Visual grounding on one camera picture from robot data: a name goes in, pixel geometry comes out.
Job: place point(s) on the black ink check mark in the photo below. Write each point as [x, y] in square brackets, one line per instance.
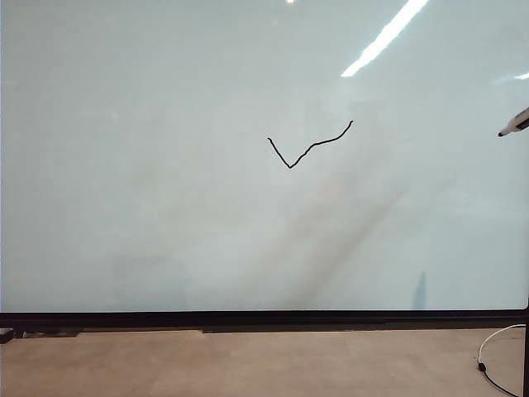
[290, 166]

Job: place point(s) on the long black pen tray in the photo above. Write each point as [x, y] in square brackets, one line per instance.
[289, 328]

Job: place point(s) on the short black pen tray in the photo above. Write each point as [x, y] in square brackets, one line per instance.
[53, 332]

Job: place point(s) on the black whiteboard eraser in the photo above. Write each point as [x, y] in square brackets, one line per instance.
[6, 335]

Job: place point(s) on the white glass whiteboard black frame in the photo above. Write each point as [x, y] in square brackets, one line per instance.
[165, 165]

